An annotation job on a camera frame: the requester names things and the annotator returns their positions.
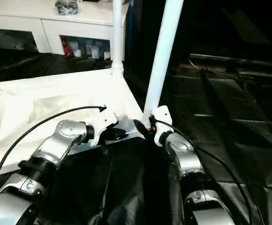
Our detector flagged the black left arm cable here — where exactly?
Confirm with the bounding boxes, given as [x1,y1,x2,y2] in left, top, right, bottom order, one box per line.
[0,105,107,200]

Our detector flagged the dark patterned jar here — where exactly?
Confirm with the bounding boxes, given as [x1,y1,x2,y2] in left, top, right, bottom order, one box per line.
[55,0,79,15]

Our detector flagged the white plastic table leg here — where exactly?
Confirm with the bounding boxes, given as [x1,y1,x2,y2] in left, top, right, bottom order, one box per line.
[142,0,184,123]
[111,0,126,76]

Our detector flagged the white glass-door cabinet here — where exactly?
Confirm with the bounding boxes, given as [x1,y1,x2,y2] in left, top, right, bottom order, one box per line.
[0,0,128,60]

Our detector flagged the black plastic mat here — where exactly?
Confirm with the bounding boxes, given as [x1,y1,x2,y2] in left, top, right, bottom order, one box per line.
[0,47,272,225]

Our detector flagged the small red bottle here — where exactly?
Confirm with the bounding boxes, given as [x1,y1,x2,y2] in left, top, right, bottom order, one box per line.
[61,39,69,56]

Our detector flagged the white plastic table top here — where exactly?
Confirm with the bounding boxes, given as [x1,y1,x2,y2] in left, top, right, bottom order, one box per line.
[0,70,145,179]

